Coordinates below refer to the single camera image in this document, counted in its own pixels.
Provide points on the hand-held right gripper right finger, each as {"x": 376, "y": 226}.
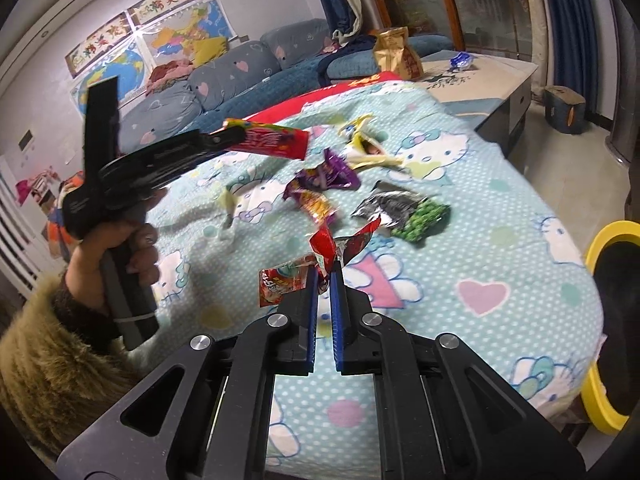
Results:
{"x": 336, "y": 310}

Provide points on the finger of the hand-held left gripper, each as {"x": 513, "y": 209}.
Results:
{"x": 170, "y": 170}
{"x": 215, "y": 137}

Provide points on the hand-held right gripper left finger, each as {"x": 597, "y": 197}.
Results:
{"x": 311, "y": 310}

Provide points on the red white printed wrapper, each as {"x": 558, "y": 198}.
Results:
{"x": 280, "y": 282}

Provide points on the long red wrapper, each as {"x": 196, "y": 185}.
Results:
{"x": 270, "y": 141}

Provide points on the yellow round bin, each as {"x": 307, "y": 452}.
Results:
{"x": 597, "y": 400}

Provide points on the person's left hand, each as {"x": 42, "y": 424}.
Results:
{"x": 95, "y": 255}

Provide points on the grey heart print sofa cushion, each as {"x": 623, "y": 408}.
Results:
{"x": 235, "y": 72}
{"x": 295, "y": 40}
{"x": 160, "y": 110}

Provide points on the world map poster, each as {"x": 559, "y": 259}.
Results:
{"x": 115, "y": 70}

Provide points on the pink clothes pile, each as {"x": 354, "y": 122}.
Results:
{"x": 170, "y": 74}

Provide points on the yellow cushion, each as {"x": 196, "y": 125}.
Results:
{"x": 210, "y": 50}

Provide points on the blue sofa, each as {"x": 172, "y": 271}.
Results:
{"x": 280, "y": 75}

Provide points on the red yellow wrapper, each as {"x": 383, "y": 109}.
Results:
{"x": 317, "y": 207}

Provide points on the colourful clothes pile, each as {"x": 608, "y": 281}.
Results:
{"x": 55, "y": 230}

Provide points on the country map poster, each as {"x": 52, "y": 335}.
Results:
{"x": 185, "y": 30}

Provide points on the red blanket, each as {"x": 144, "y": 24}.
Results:
{"x": 320, "y": 95}

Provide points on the purple wrapper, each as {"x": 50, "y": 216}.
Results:
{"x": 325, "y": 175}

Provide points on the silver green pea packet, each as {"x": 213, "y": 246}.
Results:
{"x": 420, "y": 220}

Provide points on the white slatted rack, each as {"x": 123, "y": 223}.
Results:
{"x": 20, "y": 245}

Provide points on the dark blue cloth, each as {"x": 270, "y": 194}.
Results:
{"x": 340, "y": 62}

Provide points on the cartoon cat printed blanket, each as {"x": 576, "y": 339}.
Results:
{"x": 475, "y": 240}

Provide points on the brown paper bag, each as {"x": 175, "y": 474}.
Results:
{"x": 397, "y": 55}

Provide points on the blue white snack wrapper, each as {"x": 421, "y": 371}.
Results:
{"x": 461, "y": 61}

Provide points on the grey coffee table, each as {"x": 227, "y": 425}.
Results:
{"x": 495, "y": 80}

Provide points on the dark storage stool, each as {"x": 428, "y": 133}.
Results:
{"x": 562, "y": 107}

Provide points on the grey tower air conditioner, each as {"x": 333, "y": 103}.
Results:
{"x": 625, "y": 110}

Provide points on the embroidered wall banner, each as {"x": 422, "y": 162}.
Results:
{"x": 100, "y": 45}
{"x": 165, "y": 2}

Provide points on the wooden frame sliding glass door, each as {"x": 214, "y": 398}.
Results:
{"x": 440, "y": 0}

